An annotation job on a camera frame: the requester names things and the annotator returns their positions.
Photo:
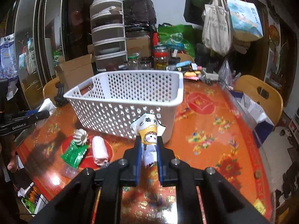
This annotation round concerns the pink white towel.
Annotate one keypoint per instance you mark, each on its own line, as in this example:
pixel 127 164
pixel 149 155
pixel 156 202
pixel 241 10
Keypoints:
pixel 99 151

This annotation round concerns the red lid pickle jar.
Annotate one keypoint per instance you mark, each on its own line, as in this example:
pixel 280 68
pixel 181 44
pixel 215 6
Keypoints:
pixel 161 57

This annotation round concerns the black storage crate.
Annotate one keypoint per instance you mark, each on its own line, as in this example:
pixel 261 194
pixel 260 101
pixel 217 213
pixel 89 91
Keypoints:
pixel 139 11

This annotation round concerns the left wooden chair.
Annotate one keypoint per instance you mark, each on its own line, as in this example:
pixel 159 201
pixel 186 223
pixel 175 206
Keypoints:
pixel 50 90

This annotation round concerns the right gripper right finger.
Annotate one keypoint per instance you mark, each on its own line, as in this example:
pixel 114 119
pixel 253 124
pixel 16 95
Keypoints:
pixel 167 175

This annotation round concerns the green plastic snack packet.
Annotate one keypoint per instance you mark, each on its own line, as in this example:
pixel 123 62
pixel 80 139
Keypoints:
pixel 74 154

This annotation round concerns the brown cardboard box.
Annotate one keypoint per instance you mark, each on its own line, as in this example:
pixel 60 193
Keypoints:
pixel 75 71

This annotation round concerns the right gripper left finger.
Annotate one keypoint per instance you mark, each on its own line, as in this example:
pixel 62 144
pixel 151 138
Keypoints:
pixel 131 174

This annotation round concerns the blue illustrated tote bag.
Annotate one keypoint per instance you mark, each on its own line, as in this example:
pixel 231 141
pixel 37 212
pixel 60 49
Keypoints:
pixel 245 20

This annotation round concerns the right wooden chair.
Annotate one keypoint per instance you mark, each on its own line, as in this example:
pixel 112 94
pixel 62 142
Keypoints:
pixel 263 94

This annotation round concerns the green shopping bag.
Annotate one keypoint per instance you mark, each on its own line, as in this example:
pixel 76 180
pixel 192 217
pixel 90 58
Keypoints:
pixel 178 37

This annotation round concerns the far wooden chair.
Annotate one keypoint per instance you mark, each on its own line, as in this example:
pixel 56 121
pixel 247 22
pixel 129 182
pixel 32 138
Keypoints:
pixel 185 57

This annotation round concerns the beige canvas tote bag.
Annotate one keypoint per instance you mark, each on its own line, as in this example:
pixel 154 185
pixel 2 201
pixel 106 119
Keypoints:
pixel 217 30

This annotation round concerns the small dark lid jar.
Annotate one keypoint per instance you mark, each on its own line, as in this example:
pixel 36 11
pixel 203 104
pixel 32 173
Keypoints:
pixel 145 64

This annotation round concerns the tiered mesh food cover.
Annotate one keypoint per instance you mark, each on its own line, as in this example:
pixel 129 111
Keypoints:
pixel 108 34

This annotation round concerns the white perforated plastic basket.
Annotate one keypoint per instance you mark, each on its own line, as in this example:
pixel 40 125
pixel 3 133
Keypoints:
pixel 110 101

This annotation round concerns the white ridged soft toy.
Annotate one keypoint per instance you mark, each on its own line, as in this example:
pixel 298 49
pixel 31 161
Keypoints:
pixel 80 137

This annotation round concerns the clear plastic bag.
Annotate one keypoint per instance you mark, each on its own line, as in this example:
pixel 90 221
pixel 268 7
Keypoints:
pixel 69 171

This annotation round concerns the white blue paper bag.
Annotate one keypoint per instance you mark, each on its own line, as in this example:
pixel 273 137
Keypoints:
pixel 258 121

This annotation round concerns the green lid glass jar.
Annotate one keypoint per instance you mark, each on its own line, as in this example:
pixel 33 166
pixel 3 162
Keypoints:
pixel 133 63

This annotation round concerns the wooden chair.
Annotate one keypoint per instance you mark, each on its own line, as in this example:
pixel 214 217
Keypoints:
pixel 263 94
pixel 185 57
pixel 50 90

